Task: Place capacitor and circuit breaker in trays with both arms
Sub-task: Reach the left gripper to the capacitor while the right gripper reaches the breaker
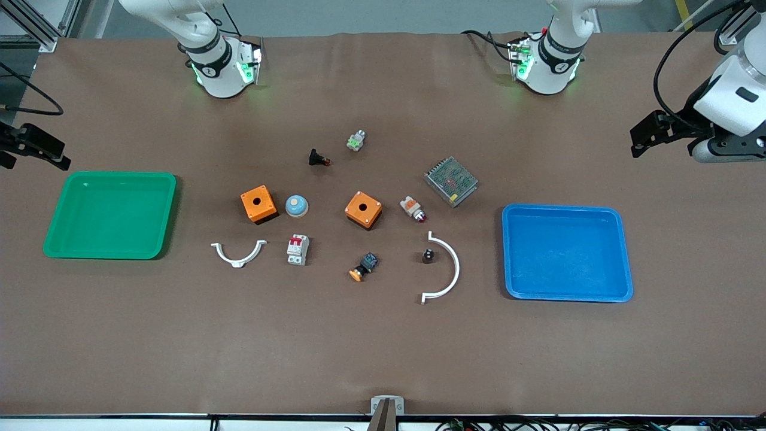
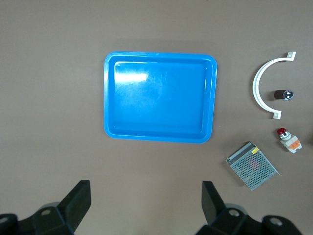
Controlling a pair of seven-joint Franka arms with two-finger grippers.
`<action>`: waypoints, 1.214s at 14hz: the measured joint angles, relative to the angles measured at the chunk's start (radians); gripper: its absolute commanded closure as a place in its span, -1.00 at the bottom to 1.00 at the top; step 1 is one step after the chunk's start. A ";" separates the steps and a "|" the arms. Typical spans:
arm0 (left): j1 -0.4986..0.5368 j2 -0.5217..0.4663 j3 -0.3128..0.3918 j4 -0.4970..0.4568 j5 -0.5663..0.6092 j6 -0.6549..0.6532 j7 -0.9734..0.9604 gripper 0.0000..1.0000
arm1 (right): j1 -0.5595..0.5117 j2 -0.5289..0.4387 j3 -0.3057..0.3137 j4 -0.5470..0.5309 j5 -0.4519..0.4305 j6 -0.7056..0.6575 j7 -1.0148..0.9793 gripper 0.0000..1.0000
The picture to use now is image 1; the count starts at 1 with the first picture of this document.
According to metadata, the blue plastic tray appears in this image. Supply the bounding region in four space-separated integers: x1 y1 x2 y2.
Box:
501 204 634 303

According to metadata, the green plastic tray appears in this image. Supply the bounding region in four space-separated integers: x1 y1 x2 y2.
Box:
43 172 178 260

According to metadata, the orange push button switch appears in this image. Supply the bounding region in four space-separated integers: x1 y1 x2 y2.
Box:
348 252 379 283

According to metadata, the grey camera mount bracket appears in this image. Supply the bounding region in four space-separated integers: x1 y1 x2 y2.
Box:
369 395 406 431

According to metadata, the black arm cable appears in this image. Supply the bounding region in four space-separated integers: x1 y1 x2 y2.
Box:
652 0 752 129
0 60 65 116

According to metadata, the metal mesh power supply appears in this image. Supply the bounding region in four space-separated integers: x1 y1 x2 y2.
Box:
424 156 479 209

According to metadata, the black base cable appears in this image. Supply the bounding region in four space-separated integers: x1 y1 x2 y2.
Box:
460 29 528 65

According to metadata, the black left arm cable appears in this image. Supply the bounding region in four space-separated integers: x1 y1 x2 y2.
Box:
652 0 752 129

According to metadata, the white red circuit breaker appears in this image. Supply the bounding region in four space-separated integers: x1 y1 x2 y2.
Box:
287 234 311 266

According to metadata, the left orange button box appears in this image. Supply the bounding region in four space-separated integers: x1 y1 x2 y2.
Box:
240 185 279 225

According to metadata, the large white curved bracket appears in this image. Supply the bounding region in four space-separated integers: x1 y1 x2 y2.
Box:
420 231 461 305

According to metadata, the red indicator light switch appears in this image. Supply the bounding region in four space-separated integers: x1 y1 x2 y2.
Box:
399 195 428 224

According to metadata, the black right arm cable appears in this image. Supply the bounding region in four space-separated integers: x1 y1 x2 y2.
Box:
0 60 65 116

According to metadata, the small white curved bracket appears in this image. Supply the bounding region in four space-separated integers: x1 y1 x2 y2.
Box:
211 239 268 269

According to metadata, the aluminium frame profile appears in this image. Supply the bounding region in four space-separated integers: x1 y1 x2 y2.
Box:
0 0 81 53

